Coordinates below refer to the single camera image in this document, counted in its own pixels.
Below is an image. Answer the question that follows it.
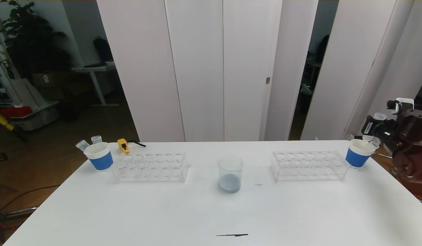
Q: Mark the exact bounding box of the clear plastic test tube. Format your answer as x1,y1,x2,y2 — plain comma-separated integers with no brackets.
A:
361,136,380,151

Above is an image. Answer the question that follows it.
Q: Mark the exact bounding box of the clear beaker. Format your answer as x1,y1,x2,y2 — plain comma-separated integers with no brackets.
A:
217,154,244,194

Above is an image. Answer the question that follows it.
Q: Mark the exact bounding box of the clear plastic test tube rack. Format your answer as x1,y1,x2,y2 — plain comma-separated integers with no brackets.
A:
112,152,191,183
270,150,350,182

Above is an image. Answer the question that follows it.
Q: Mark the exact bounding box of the white folding partition screen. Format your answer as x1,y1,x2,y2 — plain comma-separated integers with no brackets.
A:
97,0,319,142
300,0,422,141

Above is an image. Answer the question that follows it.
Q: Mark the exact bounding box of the yellow tape measure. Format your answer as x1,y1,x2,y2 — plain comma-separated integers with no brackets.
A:
117,138,146,154

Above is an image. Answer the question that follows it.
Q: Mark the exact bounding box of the blue and white paper cup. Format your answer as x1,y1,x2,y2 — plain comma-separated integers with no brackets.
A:
83,142,114,172
345,139,376,168

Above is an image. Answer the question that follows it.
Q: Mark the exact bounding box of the white desk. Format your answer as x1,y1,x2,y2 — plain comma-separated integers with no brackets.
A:
72,63,120,107

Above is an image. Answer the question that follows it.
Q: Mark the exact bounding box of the black backpack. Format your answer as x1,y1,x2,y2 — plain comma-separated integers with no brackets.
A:
93,37,114,63

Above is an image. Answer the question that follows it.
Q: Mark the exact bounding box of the cardboard box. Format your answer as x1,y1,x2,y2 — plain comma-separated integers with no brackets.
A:
32,72,63,90

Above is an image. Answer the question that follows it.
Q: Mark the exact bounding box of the white floor machine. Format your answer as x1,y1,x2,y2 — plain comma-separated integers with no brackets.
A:
0,26,60,132

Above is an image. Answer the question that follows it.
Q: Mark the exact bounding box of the potted green plant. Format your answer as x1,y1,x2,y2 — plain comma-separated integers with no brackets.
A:
0,0,73,81

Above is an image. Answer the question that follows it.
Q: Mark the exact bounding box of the red flat object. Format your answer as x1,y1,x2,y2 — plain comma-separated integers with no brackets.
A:
0,104,33,119

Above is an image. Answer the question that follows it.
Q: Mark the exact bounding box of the black floor cable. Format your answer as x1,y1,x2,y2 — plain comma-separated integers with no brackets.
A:
0,184,61,210

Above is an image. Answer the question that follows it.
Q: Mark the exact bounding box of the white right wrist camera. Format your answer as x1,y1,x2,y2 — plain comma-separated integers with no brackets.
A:
387,98,415,115

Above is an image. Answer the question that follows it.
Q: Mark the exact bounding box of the yellow tool handle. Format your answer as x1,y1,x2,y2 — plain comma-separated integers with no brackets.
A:
0,109,15,132

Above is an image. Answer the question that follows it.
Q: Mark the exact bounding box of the metal chair frame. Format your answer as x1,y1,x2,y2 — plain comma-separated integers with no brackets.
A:
0,184,39,226

